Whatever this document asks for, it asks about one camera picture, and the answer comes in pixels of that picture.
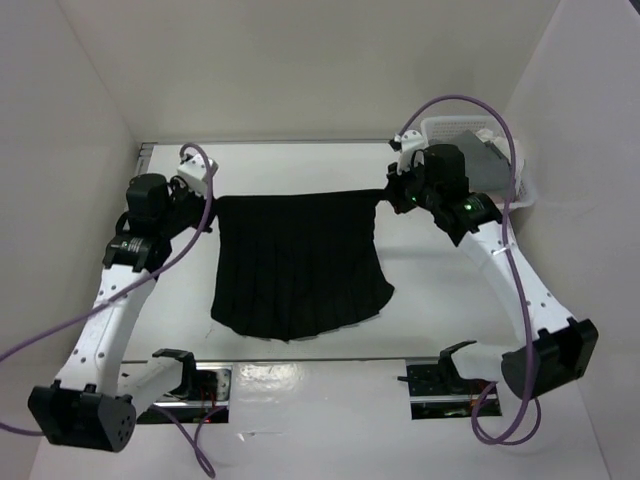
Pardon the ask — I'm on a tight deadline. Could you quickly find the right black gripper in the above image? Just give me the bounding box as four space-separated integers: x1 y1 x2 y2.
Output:
386 155 442 214

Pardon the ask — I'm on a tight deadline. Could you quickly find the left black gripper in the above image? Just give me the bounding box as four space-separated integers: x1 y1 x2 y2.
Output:
157 177 220 238

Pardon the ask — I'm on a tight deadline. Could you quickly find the black pleated skirt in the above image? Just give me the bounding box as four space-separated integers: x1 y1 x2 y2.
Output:
211 189 395 342

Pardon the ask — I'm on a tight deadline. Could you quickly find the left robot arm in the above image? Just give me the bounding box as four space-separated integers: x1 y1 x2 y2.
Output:
28 171 214 452

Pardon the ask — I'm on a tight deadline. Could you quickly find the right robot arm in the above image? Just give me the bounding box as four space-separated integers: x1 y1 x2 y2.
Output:
385 144 599 399

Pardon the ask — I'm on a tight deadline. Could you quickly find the grey skirt in basket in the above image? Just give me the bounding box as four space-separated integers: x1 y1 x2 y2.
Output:
451 130 511 195

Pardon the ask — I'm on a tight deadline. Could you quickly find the white cloth in basket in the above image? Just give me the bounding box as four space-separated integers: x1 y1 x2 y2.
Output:
475 128 526 185

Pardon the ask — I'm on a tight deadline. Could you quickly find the white plastic basket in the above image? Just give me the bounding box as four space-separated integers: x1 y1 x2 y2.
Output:
420 114 540 211

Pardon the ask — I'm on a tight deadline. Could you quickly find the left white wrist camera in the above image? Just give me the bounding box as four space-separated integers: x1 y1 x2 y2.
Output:
177 153 219 197

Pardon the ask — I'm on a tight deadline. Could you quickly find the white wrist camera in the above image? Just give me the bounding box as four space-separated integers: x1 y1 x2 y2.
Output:
388 130 427 175
177 153 219 197

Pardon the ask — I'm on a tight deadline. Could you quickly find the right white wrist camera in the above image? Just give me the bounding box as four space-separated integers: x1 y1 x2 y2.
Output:
388 130 427 175

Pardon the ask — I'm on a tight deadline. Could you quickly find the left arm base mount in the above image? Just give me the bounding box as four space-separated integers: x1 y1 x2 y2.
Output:
138 362 232 425

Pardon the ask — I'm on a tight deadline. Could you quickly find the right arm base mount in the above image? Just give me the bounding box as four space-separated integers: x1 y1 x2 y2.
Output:
397 358 488 420

